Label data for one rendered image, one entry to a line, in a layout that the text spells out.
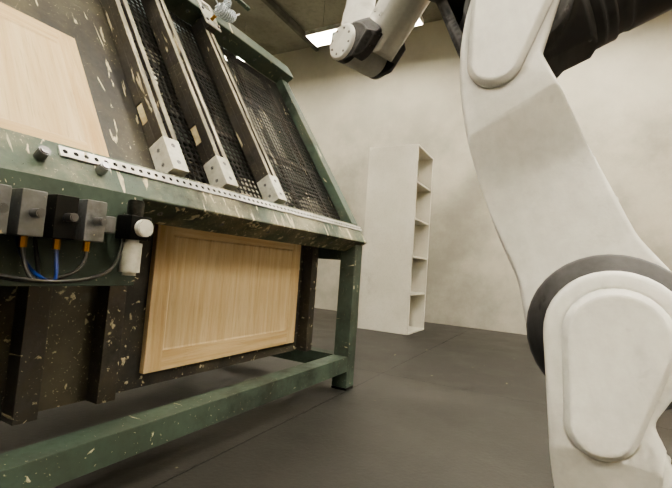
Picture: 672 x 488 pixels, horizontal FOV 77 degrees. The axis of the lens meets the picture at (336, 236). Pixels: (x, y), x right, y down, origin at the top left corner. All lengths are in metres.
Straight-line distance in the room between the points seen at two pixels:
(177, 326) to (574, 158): 1.46
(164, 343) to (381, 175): 3.61
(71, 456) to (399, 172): 4.09
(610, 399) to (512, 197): 0.20
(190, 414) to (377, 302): 3.44
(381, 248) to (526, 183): 4.27
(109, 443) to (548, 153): 1.22
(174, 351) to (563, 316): 1.46
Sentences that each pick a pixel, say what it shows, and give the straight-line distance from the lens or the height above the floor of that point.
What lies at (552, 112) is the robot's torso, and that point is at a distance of 0.49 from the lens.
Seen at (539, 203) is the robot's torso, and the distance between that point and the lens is 0.48.
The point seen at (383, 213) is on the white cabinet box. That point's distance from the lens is 4.76.
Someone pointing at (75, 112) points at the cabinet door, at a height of 1.03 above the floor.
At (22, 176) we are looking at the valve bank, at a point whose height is 0.80.
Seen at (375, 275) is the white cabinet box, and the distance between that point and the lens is 4.74.
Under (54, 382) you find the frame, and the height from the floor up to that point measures 0.27.
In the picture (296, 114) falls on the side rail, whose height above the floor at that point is 1.58.
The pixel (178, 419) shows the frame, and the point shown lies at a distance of 1.50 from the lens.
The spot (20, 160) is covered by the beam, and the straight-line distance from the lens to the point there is 1.14.
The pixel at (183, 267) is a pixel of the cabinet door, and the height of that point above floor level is 0.62.
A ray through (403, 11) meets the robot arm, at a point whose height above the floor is 1.17.
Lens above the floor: 0.66
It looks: 4 degrees up
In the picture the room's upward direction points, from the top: 4 degrees clockwise
